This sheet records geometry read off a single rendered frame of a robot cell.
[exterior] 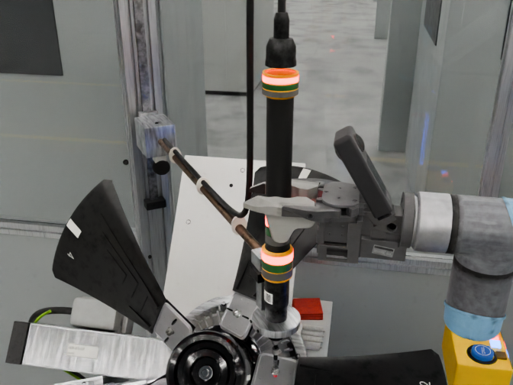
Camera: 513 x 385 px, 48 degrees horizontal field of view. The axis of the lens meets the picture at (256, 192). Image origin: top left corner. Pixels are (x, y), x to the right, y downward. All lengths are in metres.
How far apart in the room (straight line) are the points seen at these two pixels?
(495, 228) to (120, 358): 0.67
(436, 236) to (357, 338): 1.06
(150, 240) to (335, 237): 0.84
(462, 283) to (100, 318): 0.67
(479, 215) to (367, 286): 0.95
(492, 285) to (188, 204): 0.66
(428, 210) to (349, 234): 0.10
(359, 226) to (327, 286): 0.94
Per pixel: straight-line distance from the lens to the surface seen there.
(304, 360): 0.94
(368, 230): 0.74
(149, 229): 1.50
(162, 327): 0.96
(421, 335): 1.75
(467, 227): 0.73
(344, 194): 0.73
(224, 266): 1.16
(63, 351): 1.12
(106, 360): 1.09
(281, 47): 0.67
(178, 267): 1.18
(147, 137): 1.28
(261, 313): 0.85
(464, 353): 1.20
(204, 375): 0.87
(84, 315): 1.15
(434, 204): 0.73
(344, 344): 1.77
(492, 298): 0.78
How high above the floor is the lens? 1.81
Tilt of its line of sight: 25 degrees down
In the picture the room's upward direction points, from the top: straight up
